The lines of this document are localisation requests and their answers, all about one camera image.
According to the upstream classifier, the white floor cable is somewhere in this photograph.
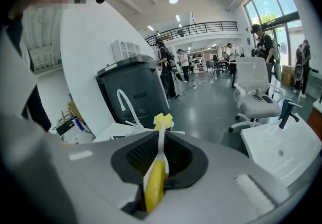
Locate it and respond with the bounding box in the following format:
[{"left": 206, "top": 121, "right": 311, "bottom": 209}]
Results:
[{"left": 185, "top": 78, "right": 217, "bottom": 93}]

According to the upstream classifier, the white curved faucet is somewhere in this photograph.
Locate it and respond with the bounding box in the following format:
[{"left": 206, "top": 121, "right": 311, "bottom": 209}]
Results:
[{"left": 116, "top": 89, "right": 145, "bottom": 132}]

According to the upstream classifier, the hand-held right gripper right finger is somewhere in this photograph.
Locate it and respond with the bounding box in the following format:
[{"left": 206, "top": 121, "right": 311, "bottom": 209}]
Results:
[{"left": 148, "top": 131, "right": 306, "bottom": 224}]

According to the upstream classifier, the grey chest strap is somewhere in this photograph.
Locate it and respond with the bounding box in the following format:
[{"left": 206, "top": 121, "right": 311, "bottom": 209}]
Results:
[{"left": 0, "top": 26, "right": 39, "bottom": 118}]

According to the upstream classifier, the cardboard box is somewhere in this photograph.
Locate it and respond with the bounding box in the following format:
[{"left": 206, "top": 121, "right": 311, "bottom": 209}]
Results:
[{"left": 281, "top": 64, "right": 296, "bottom": 86}]

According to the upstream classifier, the large black machine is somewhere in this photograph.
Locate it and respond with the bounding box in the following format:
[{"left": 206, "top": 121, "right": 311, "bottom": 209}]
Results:
[{"left": 95, "top": 54, "right": 172, "bottom": 128}]

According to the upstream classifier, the black balcony railing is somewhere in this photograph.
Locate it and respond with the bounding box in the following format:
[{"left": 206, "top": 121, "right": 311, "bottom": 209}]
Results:
[{"left": 144, "top": 21, "right": 238, "bottom": 45}]

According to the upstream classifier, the yellow sponge brush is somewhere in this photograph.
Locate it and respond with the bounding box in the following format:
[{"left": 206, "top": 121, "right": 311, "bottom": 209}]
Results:
[{"left": 143, "top": 113, "right": 175, "bottom": 213}]

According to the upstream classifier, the white mesh office chair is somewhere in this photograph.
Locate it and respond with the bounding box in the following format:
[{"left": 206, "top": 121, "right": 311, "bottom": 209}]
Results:
[{"left": 228, "top": 56, "right": 287, "bottom": 132}]

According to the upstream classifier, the white sink basin black faucet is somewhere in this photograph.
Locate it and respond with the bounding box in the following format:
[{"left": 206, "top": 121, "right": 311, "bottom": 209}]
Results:
[{"left": 240, "top": 113, "right": 322, "bottom": 188}]

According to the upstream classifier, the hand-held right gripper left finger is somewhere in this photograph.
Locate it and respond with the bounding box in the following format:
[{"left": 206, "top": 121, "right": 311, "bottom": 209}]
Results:
[{"left": 0, "top": 113, "right": 162, "bottom": 224}]

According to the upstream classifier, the large glass window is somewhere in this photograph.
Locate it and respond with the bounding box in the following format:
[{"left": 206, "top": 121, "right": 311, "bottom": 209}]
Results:
[{"left": 243, "top": 0, "right": 303, "bottom": 67}]

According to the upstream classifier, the brown wooden cabinet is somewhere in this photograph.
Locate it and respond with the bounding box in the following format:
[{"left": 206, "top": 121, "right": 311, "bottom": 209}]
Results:
[{"left": 305, "top": 108, "right": 322, "bottom": 142}]

